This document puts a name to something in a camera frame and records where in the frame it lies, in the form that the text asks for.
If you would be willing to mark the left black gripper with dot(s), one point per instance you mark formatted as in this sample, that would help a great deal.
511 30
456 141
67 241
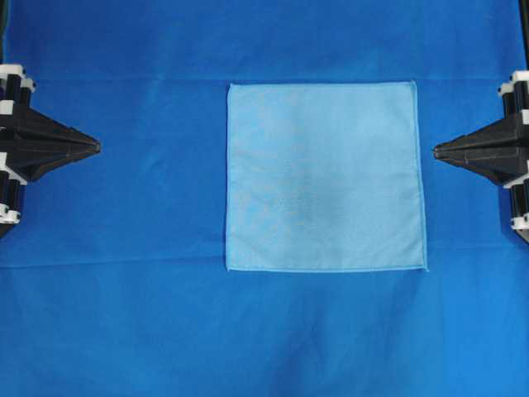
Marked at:
26 162

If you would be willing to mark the dark blue table cloth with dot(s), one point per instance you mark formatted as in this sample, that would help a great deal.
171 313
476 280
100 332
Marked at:
114 283

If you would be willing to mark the light blue towel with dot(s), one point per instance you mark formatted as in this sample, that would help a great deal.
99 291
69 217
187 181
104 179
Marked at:
324 178

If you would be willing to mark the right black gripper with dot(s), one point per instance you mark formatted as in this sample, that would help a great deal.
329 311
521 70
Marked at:
508 169

